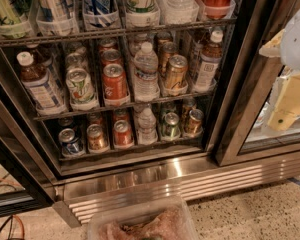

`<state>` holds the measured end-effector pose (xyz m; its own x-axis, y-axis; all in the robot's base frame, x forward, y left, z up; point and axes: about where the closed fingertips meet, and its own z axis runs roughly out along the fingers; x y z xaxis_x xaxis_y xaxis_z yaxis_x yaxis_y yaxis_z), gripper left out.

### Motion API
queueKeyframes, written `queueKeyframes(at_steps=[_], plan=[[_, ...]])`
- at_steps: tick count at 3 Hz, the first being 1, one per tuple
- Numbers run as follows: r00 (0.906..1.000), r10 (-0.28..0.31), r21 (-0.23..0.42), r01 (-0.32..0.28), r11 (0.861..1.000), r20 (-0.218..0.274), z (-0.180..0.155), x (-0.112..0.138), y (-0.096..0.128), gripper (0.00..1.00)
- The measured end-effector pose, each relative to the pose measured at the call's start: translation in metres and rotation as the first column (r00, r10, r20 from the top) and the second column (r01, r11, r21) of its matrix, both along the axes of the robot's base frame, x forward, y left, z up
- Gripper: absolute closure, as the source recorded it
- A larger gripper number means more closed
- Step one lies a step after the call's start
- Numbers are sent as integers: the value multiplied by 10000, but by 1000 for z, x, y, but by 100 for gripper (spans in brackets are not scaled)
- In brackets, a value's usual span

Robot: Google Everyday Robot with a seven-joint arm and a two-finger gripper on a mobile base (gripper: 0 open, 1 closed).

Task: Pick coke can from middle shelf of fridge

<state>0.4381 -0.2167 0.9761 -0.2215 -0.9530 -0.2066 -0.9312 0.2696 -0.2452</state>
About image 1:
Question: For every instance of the white green soda can rear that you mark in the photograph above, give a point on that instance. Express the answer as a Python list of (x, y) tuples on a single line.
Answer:
[(75, 60)]

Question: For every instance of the clear water bottle top shelf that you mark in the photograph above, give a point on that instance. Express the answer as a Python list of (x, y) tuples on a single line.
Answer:
[(178, 11)]

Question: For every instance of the iced tea bottle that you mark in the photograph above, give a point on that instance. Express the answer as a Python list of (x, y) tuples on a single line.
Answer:
[(210, 58), (39, 83)]

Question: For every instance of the glass fridge door right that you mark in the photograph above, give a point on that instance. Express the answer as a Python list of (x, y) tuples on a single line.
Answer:
[(250, 86)]

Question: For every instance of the clear plastic food container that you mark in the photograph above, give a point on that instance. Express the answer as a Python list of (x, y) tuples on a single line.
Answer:
[(164, 219)]

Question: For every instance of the red can bottom shelf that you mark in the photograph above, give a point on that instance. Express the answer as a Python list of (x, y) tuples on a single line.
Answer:
[(122, 133)]

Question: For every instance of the clear water bottle middle shelf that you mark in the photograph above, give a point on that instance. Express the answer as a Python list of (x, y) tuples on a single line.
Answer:
[(145, 73)]

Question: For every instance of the orange can bottom shelf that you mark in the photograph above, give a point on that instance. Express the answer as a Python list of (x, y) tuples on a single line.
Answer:
[(96, 137)]

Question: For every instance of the silver can top shelf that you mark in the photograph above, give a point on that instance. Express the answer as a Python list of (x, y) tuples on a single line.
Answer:
[(57, 17)]

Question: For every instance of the gold can rear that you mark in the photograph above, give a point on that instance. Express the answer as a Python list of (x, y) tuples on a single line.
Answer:
[(161, 38)]

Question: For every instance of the red coke can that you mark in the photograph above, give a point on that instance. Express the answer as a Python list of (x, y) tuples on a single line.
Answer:
[(107, 44), (114, 82), (111, 56)]

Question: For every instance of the red coke can front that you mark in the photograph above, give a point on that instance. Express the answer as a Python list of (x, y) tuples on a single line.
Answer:
[(114, 82)]

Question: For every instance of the white green soda can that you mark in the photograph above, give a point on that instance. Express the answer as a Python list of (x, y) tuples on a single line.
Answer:
[(75, 60), (80, 85)]

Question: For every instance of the gold can front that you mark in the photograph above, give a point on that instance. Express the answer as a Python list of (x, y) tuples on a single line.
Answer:
[(175, 72)]

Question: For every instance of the gold can bottom shelf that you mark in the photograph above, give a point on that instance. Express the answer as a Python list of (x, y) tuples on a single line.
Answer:
[(194, 121)]

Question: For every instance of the water bottle bottom shelf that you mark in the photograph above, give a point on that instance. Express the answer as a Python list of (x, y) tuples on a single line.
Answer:
[(147, 127)]

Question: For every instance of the blue pepsi can bottom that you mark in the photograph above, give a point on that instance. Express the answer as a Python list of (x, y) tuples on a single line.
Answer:
[(71, 144)]

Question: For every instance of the green can bottom shelf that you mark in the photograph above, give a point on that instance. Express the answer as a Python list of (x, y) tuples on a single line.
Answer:
[(170, 127)]

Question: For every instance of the steel fridge vent grille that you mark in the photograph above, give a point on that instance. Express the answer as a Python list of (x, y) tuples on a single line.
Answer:
[(191, 178)]

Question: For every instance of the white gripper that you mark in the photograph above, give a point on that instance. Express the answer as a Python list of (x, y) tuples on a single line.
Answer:
[(297, 47)]

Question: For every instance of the red coke can rear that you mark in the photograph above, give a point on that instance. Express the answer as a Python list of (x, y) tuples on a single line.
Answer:
[(107, 44)]

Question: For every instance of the white green soda can front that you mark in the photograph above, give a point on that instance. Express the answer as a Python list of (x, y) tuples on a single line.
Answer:
[(80, 85)]

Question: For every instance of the iced tea bottle right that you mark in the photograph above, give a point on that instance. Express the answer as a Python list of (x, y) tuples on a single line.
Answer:
[(210, 58)]

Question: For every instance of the blue white can top shelf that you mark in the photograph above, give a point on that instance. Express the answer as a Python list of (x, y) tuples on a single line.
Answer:
[(99, 14)]

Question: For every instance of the white green can top shelf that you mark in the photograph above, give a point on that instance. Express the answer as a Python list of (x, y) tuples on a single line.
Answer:
[(141, 13)]

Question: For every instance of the iced tea bottle left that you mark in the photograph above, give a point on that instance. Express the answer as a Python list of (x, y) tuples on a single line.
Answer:
[(39, 83)]

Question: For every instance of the clear water bottle shelf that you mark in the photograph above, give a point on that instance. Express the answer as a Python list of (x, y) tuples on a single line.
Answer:
[(145, 73), (178, 11)]

